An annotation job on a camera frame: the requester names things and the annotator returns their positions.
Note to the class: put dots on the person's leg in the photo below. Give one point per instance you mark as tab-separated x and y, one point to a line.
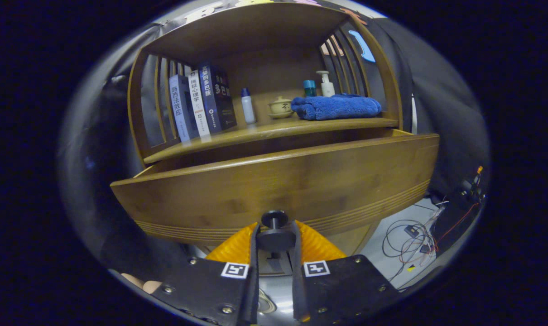
142	283

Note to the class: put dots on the white book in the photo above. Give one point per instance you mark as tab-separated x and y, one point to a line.
198	104

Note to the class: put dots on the dark navy book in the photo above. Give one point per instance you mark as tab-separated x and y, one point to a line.
217	97

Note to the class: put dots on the wooden cabinet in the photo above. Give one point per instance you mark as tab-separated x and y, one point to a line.
256	27

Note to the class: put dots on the white pump bottle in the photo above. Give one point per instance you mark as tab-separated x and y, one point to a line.
327	88

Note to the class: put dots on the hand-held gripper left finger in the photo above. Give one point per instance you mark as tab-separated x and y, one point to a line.
254	280

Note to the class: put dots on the white bottle with blue cap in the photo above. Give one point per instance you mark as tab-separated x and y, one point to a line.
248	108

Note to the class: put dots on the light grey-blue book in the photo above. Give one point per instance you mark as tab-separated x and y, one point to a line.
181	108

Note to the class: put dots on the black device with orange tip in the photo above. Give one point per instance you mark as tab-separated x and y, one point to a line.
455	217

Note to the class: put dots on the person's shoe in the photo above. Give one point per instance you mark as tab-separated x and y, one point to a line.
266	304

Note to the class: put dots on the blue towel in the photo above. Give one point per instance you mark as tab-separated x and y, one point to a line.
337	107

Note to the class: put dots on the teal capped bottle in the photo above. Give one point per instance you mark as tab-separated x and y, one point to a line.
309	88

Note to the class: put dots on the wooden countertop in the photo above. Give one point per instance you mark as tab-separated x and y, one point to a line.
265	129

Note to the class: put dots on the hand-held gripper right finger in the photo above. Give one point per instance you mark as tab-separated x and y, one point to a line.
297	290

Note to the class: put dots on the wooden drawer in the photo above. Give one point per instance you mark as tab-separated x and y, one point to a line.
278	181

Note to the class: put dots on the beige lidded teacup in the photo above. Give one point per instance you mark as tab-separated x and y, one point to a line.
281	107

